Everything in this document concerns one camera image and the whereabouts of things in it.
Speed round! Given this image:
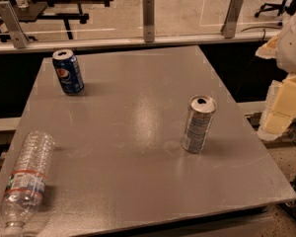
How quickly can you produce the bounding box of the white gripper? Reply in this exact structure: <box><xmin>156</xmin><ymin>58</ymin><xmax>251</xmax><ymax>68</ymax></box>
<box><xmin>256</xmin><ymin>13</ymin><xmax>296</xmax><ymax>140</ymax></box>

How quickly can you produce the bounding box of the silver redbull can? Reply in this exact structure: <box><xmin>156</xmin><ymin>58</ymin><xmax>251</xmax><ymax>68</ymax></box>
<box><xmin>182</xmin><ymin>96</ymin><xmax>217</xmax><ymax>153</ymax></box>

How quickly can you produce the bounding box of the blue pepsi can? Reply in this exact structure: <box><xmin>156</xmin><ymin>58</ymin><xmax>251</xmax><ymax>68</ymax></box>
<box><xmin>52</xmin><ymin>49</ymin><xmax>84</xmax><ymax>95</ymax></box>

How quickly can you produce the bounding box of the clear plastic water bottle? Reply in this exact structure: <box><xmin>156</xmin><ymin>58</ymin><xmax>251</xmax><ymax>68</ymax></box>
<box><xmin>0</xmin><ymin>131</ymin><xmax>54</xmax><ymax>237</ymax></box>

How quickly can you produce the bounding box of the black background table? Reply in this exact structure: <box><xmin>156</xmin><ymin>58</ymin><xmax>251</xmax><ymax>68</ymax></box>
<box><xmin>12</xmin><ymin>0</ymin><xmax>113</xmax><ymax>40</ymax></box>

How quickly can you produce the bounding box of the right metal bracket post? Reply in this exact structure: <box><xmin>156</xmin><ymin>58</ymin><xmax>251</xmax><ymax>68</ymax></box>
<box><xmin>220</xmin><ymin>0</ymin><xmax>244</xmax><ymax>39</ymax></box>

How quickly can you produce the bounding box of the metal bracket post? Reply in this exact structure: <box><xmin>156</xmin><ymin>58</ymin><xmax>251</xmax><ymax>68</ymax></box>
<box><xmin>142</xmin><ymin>0</ymin><xmax>155</xmax><ymax>42</ymax></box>
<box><xmin>0</xmin><ymin>1</ymin><xmax>29</xmax><ymax>48</ymax></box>
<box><xmin>220</xmin><ymin>0</ymin><xmax>244</xmax><ymax>39</ymax></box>

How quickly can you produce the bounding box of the middle metal bracket post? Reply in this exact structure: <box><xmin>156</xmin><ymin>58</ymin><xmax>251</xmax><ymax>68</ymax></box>
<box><xmin>142</xmin><ymin>0</ymin><xmax>155</xmax><ymax>42</ymax></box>

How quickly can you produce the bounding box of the left metal bracket post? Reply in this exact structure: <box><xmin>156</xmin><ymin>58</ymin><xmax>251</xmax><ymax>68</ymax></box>
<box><xmin>0</xmin><ymin>1</ymin><xmax>29</xmax><ymax>48</ymax></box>

